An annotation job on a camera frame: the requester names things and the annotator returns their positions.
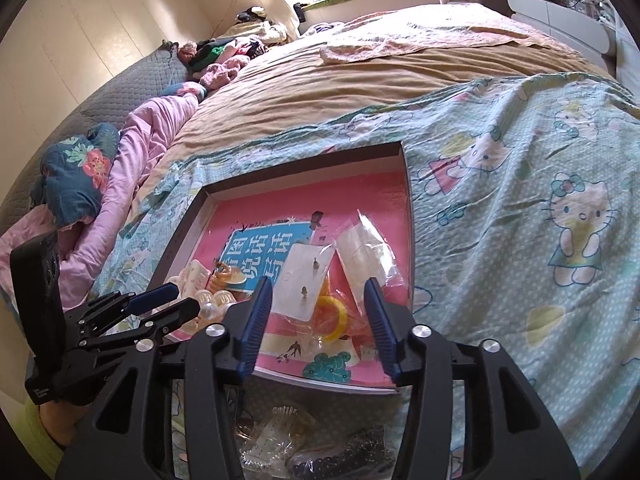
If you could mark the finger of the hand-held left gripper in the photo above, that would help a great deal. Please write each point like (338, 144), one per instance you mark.
(175, 312)
(150, 297)

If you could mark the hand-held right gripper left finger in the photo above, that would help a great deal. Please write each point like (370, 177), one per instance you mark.
(255, 320)

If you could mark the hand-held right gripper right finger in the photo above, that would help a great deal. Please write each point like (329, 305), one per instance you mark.
(380, 325)

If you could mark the translucent pearl hair clip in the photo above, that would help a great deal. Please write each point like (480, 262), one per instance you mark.
(212, 305)

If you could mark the white claw hair clip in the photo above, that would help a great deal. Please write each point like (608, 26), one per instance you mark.
(192, 272)

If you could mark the yellow rings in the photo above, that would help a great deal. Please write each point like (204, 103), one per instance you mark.
(332, 312)

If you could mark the earring card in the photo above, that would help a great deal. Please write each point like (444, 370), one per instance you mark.
(300, 270)

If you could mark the clear plastic packet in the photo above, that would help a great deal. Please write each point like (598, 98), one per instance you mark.
(365, 245)

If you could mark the cardboard box with pink inside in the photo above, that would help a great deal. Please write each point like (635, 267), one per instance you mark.
(300, 210)

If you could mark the person's left forearm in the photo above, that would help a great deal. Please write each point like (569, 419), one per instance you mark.
(60, 425)

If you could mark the clear bag of jewelry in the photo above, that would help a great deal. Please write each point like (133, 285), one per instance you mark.
(275, 440)

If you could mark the dark blue floral blanket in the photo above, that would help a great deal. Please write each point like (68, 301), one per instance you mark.
(75, 170)

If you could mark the pink quilt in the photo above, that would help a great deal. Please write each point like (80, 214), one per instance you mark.
(145, 135)

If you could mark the cartoon cat print bedsheet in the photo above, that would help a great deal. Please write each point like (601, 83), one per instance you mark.
(500, 210)

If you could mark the grey quilted headboard cushion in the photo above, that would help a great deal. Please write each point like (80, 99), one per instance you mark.
(100, 95)

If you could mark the brown blanket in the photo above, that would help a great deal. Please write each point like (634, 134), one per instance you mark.
(325, 90)

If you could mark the pile of clothes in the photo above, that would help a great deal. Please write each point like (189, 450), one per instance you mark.
(225, 55)

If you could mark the pink towel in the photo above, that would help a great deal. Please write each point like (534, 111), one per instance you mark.
(400, 45)

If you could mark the white window seat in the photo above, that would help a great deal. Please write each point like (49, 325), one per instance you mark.
(380, 2)

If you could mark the white dresser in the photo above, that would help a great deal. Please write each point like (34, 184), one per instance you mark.
(560, 20)

